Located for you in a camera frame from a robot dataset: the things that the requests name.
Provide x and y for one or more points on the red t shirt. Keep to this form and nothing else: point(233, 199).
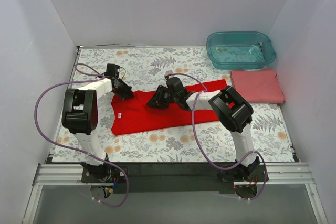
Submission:
point(134, 116)

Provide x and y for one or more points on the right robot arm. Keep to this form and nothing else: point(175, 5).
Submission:
point(232, 110)

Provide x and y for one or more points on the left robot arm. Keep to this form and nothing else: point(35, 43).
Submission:
point(80, 117)

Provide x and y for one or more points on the aluminium frame rail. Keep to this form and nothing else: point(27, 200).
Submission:
point(71, 174)

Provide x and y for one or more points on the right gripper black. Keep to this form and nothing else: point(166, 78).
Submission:
point(159, 97)

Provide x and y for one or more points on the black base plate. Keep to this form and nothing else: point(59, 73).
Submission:
point(172, 177)

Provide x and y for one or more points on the teal plastic bin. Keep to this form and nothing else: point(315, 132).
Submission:
point(240, 50)

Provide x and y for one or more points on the folded pink t shirt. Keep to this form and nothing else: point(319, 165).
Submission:
point(258, 86)

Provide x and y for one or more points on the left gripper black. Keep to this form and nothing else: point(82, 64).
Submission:
point(123, 91)

